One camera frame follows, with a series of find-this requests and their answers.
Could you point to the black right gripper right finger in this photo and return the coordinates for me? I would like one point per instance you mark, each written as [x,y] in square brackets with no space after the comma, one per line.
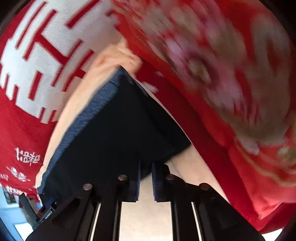
[199,212]

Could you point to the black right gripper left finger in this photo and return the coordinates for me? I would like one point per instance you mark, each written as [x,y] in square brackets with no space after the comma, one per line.
[94,213]

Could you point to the black pants blue patterned waistband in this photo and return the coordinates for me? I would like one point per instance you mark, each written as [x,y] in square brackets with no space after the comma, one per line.
[122,130]

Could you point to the beige sofa seat cushion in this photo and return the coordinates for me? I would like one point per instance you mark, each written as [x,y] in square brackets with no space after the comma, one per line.
[145,219]

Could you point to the small red embroidered pillow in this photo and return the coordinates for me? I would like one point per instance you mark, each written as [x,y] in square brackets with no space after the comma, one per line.
[234,62]

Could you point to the red sofa cover white characters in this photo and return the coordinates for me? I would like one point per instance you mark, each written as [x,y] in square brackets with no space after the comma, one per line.
[46,50]

